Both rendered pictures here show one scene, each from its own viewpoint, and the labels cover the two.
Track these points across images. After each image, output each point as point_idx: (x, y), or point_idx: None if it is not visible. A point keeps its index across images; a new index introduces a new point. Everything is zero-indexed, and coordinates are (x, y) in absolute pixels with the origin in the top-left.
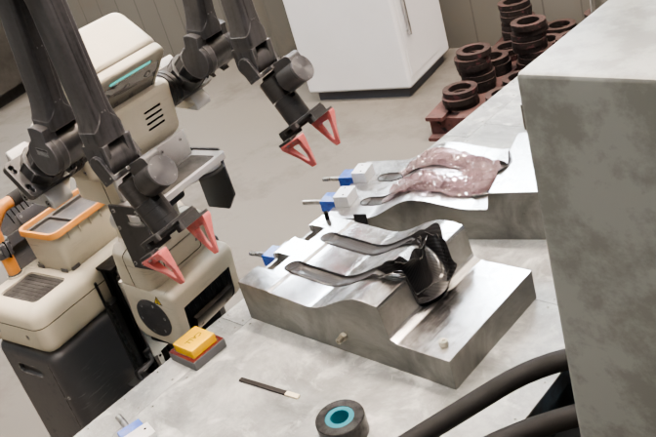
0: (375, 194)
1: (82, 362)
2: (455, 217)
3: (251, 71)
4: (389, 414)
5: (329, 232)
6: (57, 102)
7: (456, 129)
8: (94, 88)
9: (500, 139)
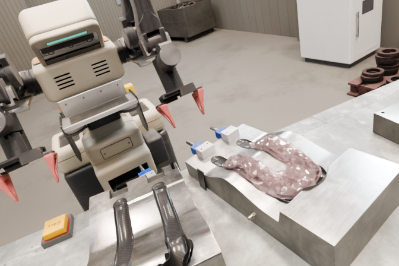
0: (224, 155)
1: (81, 181)
2: (255, 210)
3: (143, 50)
4: None
5: (162, 182)
6: None
7: (322, 113)
8: None
9: (348, 133)
